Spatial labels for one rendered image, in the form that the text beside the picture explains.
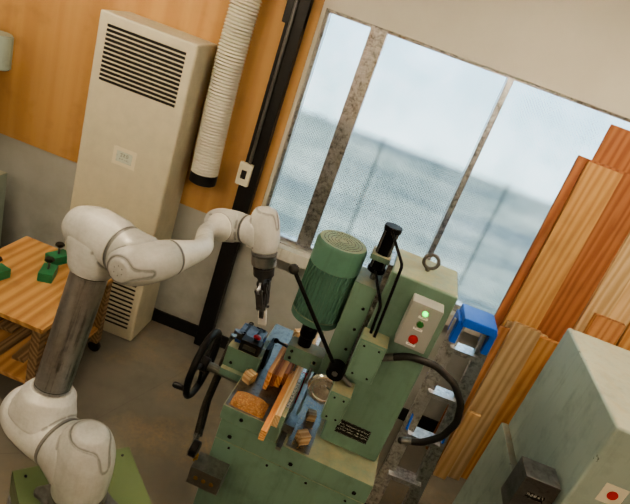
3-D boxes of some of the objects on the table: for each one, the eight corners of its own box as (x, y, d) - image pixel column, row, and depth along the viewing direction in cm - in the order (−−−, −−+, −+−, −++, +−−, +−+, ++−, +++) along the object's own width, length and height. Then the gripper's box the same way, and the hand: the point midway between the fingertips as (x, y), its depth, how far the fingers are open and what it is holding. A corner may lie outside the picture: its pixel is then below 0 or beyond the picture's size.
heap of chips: (237, 390, 194) (239, 384, 192) (270, 404, 192) (272, 398, 191) (228, 404, 186) (230, 398, 185) (262, 419, 185) (264, 413, 183)
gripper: (268, 274, 187) (266, 335, 196) (279, 260, 199) (277, 318, 208) (247, 270, 188) (246, 331, 197) (259, 257, 200) (258, 315, 209)
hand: (262, 316), depth 201 cm, fingers closed
